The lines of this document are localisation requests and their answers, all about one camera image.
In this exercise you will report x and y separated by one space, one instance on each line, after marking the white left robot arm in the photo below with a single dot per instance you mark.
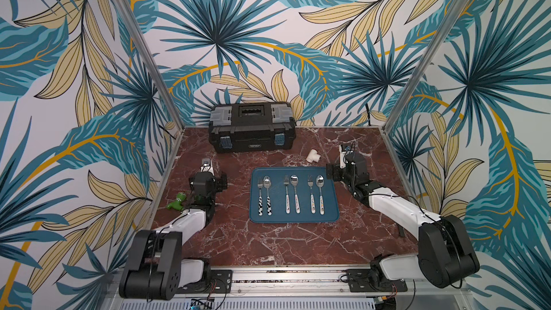
155 269

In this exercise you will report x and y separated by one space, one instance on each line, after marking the white handle fork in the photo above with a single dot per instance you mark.
286 183
310 182

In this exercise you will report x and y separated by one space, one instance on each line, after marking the teal plastic tray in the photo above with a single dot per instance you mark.
278 196

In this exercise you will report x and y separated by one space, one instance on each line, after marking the white PVC tee fitting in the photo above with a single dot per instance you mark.
313 156

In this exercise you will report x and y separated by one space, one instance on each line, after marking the colourful white handle spoon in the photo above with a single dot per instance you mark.
320 183

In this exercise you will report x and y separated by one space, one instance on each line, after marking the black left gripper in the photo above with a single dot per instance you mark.
221 181

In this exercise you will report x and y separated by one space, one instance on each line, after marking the cow pattern handle fork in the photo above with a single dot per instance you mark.
260 196

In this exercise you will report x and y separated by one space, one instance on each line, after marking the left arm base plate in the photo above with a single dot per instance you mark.
216 282

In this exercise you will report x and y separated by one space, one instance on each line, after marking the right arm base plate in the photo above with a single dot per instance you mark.
365 280

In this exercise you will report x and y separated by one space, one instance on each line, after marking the black plastic toolbox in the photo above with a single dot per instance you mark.
252 127

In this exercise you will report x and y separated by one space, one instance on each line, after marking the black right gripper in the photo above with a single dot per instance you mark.
346 162

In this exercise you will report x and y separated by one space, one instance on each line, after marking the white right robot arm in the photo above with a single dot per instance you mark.
445 253

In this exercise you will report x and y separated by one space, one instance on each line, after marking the cow pattern handle spoon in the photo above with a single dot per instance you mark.
267 184

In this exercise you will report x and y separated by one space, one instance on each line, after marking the aluminium front rail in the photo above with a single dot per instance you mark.
300 287

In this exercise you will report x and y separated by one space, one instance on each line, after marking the green toy drill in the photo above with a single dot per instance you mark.
179 203

